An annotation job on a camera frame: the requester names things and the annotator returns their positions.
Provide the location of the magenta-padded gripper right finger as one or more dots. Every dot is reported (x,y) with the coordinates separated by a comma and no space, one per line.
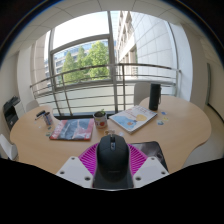
(150,170)

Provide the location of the small black desk device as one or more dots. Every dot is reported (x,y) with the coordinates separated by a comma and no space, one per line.
(40,114)

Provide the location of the black mouse pad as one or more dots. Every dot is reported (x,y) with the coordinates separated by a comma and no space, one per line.
(154,150)

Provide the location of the printed drink can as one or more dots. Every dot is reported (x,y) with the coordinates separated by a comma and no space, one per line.
(48,119)

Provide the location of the metal balcony railing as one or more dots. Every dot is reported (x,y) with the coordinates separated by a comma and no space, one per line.
(115,86)

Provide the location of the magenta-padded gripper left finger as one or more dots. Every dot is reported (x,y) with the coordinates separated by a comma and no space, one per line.
(75,170)

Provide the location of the white plant pot, red print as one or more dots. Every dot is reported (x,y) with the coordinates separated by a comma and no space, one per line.
(100,120)

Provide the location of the black cylindrical bottle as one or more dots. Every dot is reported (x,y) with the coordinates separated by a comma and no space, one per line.
(155,96)

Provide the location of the black computer mouse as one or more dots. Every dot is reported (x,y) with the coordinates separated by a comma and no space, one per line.
(112,160)

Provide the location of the white chair, wooden legs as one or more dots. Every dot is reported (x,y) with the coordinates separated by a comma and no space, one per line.
(7,148)

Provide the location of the red and blue magazine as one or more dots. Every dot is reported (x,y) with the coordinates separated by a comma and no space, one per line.
(73,130)

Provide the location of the black printer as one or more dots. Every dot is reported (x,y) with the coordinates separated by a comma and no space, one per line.
(10,113)

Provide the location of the light blue magazine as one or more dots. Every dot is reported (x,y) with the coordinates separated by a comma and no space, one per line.
(131,120)

